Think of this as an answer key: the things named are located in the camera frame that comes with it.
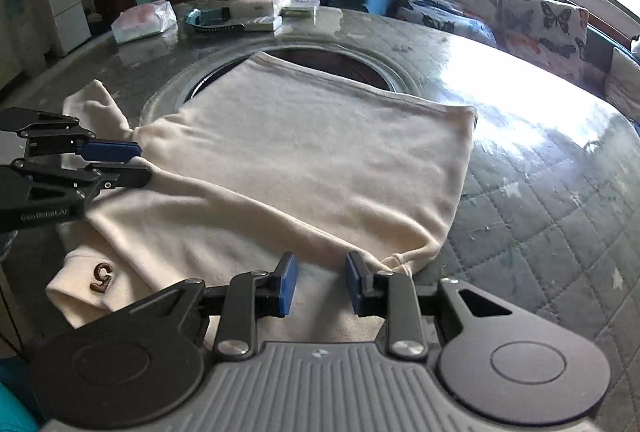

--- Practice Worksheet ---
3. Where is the white refrigerator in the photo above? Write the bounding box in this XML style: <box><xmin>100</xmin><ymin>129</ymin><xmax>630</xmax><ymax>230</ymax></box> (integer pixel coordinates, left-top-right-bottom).
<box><xmin>41</xmin><ymin>0</ymin><xmax>92</xmax><ymax>57</ymax></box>

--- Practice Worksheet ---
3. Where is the white pink tissue pack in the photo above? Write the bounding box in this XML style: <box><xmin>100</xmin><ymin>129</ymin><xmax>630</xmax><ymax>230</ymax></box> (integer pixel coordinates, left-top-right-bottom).
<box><xmin>111</xmin><ymin>0</ymin><xmax>178</xmax><ymax>45</ymax></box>

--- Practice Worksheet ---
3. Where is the butterfly print pillow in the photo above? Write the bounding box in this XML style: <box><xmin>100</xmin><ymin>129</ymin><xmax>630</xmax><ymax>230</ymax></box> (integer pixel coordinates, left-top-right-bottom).
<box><xmin>395</xmin><ymin>0</ymin><xmax>502</xmax><ymax>47</ymax></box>
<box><xmin>499</xmin><ymin>0</ymin><xmax>592</xmax><ymax>82</ymax></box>

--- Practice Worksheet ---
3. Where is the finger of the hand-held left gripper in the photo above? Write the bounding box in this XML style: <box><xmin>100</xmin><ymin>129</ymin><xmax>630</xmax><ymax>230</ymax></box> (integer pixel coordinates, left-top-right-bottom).
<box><xmin>11</xmin><ymin>159</ymin><xmax>152</xmax><ymax>203</ymax></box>
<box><xmin>0</xmin><ymin>108</ymin><xmax>143</xmax><ymax>163</ymax></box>

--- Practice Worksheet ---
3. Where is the black ribbed strap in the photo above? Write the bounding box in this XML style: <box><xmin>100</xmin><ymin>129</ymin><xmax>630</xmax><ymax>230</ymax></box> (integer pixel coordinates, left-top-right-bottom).
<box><xmin>192</xmin><ymin>22</ymin><xmax>246</xmax><ymax>36</ymax></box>

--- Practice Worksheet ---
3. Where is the flat white box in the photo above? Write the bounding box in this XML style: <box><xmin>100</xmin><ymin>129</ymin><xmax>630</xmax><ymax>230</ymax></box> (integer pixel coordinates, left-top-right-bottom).
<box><xmin>244</xmin><ymin>15</ymin><xmax>284</xmax><ymax>33</ymax></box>

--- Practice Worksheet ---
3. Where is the small clear flat box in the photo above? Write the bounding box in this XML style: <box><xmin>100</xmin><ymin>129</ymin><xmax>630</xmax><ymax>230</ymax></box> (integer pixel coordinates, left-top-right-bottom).
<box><xmin>280</xmin><ymin>0</ymin><xmax>321</xmax><ymax>17</ymax></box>

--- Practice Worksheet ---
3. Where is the grey cushion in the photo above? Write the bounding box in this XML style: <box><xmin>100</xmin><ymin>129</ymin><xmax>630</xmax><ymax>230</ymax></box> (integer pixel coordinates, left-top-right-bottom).
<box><xmin>605</xmin><ymin>46</ymin><xmax>640</xmax><ymax>123</ymax></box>

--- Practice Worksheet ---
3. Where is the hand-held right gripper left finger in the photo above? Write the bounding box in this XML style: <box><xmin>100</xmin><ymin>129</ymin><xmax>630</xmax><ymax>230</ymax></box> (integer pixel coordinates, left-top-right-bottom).
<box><xmin>114</xmin><ymin>252</ymin><xmax>299</xmax><ymax>361</ymax></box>

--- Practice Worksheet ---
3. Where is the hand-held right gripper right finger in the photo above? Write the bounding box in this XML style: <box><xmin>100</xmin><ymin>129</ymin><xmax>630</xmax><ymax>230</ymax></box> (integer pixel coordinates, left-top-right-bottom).
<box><xmin>346</xmin><ymin>251</ymin><xmax>528</xmax><ymax>361</ymax></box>

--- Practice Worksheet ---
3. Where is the dark teal tray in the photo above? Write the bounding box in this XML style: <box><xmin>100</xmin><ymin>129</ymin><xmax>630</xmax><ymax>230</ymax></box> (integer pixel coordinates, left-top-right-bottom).
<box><xmin>186</xmin><ymin>6</ymin><xmax>232</xmax><ymax>32</ymax></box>

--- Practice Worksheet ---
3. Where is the cream sweatshirt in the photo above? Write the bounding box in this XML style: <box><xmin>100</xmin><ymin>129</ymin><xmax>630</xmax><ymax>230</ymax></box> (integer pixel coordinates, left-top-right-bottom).
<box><xmin>46</xmin><ymin>50</ymin><xmax>480</xmax><ymax>343</ymax></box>

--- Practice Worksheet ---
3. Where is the teal cloth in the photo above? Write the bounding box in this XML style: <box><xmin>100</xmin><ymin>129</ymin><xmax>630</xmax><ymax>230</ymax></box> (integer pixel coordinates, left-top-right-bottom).
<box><xmin>0</xmin><ymin>354</ymin><xmax>41</xmax><ymax>432</ymax></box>

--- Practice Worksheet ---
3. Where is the round black hotplate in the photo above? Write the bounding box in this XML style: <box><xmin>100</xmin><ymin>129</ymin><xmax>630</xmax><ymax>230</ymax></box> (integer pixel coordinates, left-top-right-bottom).
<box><xmin>140</xmin><ymin>44</ymin><xmax>408</xmax><ymax>123</ymax></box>

